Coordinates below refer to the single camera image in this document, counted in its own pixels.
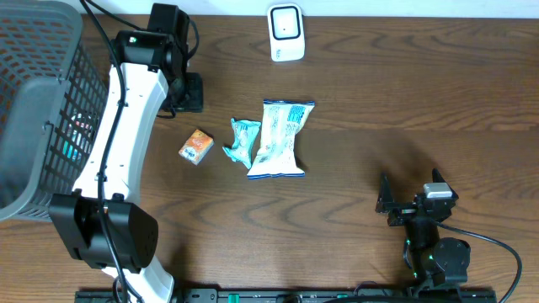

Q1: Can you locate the orange juice carton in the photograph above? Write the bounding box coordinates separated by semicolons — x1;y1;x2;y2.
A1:
179;130;214;165

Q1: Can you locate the teal snack packet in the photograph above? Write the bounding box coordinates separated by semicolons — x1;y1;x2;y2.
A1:
222;118;262;169

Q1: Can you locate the white blue snack bag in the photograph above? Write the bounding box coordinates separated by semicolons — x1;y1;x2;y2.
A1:
247;99;316;180

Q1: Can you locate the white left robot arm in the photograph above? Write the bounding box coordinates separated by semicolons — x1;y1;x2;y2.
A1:
49;3;204;302

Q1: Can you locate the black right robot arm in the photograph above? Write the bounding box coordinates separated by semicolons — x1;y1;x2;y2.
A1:
376;169;471;298

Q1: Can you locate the white barcode scanner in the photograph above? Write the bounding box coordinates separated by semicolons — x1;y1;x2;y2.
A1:
267;3;306;62

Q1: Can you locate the grey plastic mesh basket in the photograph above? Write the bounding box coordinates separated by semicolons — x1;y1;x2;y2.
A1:
1;1;108;221

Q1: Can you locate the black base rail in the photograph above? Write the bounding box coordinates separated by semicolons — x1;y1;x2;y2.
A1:
75;287;498;303

